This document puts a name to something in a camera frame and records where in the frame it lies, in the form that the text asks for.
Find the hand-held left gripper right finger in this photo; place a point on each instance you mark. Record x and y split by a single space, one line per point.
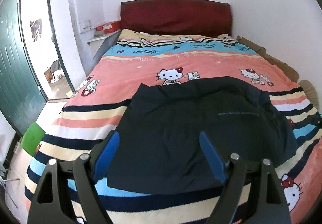
213 158

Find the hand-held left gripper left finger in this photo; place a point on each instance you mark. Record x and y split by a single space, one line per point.
105 156

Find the dark navy jacket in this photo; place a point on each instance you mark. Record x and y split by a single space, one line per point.
176 126

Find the green plastic stool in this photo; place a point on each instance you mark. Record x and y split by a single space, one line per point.
32 138

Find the striped cartoon cat blanket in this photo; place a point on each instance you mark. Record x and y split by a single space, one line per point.
130 68

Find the grey leaning board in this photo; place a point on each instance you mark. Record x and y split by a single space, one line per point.
104 48

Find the brown cardboard sheet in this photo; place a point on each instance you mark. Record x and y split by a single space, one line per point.
274 59

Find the beige cushion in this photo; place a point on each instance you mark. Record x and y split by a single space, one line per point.
310 90

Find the green metal door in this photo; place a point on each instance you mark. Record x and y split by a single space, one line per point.
15 68

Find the red box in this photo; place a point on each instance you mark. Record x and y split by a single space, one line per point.
108 25

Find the dark red headboard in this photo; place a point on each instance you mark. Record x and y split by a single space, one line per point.
176 16

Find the metal rod frame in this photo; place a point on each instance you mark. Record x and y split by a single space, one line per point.
7 183

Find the white wall shelf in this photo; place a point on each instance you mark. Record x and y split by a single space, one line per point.
100 37

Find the white wall switch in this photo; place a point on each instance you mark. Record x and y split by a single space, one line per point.
86 24

